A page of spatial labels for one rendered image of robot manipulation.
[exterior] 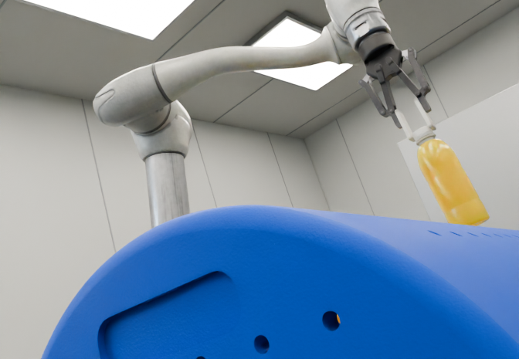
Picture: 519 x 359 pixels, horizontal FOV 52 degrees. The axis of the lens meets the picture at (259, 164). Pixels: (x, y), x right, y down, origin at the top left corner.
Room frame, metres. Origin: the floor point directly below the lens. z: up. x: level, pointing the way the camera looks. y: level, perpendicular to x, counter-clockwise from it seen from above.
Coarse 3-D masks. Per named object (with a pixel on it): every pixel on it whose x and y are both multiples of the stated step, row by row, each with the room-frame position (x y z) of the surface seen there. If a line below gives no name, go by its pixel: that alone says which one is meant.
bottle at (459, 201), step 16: (416, 144) 1.03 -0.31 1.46; (432, 144) 1.00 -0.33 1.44; (432, 160) 0.99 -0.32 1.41; (448, 160) 0.99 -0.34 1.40; (432, 176) 1.01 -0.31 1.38; (448, 176) 0.99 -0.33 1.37; (464, 176) 1.00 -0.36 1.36; (432, 192) 1.03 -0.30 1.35; (448, 192) 1.00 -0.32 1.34; (464, 192) 0.99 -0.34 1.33; (448, 208) 1.01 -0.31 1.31; (464, 208) 0.99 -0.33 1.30; (480, 208) 1.00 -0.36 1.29; (464, 224) 1.00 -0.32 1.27
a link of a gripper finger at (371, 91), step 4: (360, 80) 1.05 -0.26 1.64; (360, 84) 1.05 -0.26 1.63; (364, 84) 1.05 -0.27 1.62; (368, 84) 1.04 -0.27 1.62; (368, 88) 1.04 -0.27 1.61; (372, 88) 1.05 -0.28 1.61; (368, 92) 1.05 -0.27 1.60; (372, 92) 1.04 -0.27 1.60; (372, 96) 1.04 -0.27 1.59; (376, 96) 1.04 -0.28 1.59; (372, 100) 1.04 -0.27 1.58; (376, 100) 1.04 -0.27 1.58; (380, 100) 1.05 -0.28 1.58; (376, 104) 1.04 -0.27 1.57; (380, 104) 1.04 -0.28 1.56; (380, 108) 1.04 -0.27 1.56; (384, 108) 1.06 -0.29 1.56; (380, 112) 1.04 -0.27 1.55; (384, 112) 1.04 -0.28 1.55; (384, 116) 1.05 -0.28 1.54
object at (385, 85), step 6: (378, 66) 1.02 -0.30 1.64; (378, 72) 1.02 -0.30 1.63; (378, 78) 1.03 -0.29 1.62; (384, 78) 1.02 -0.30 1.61; (384, 84) 1.03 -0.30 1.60; (384, 90) 1.03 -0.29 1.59; (390, 90) 1.04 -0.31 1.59; (384, 96) 1.03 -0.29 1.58; (390, 96) 1.03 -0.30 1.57; (390, 102) 1.03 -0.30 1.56; (390, 108) 1.03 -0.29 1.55; (396, 108) 1.05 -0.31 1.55
